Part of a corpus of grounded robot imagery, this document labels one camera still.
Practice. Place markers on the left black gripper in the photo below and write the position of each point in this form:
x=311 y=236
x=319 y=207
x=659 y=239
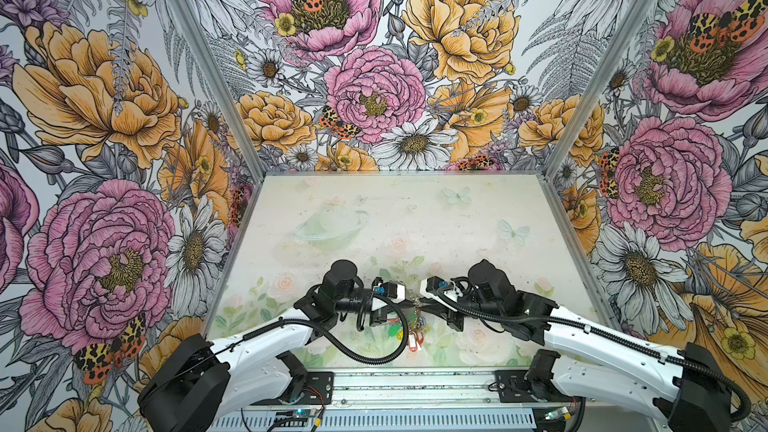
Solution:
x=378 y=316

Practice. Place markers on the green circuit board left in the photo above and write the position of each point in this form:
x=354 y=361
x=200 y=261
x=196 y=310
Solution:
x=301 y=417

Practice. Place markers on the left aluminium corner post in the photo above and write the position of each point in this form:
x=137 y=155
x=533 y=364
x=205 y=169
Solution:
x=185 y=17

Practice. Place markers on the right aluminium corner post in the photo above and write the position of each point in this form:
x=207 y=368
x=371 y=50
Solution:
x=623 y=36

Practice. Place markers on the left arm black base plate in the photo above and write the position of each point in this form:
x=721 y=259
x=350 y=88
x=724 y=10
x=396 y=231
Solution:
x=312 y=388

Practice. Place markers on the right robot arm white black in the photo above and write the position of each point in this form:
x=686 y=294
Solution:
x=683 y=388

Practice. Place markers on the bunch of coloured key tags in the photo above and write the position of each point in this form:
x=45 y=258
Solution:
x=416 y=335

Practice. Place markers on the green circuit board right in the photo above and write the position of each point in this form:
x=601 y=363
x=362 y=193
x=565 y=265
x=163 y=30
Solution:
x=561 y=413

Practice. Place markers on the aluminium front rail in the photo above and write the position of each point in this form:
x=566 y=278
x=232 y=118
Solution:
x=431 y=400

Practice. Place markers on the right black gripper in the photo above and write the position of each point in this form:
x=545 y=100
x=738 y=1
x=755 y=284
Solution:
x=442 y=310

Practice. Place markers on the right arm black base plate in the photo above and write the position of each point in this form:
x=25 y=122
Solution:
x=516 y=386

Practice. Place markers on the aluminium corner post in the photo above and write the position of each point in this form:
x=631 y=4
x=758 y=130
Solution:
x=623 y=36
x=185 y=17

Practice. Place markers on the green circuit board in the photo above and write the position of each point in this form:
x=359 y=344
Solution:
x=301 y=417
x=561 y=413

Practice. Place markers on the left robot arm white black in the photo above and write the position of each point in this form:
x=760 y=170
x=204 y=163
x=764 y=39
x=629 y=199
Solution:
x=203 y=380

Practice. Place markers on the metal key organizer plate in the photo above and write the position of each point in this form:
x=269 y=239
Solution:
x=415 y=315

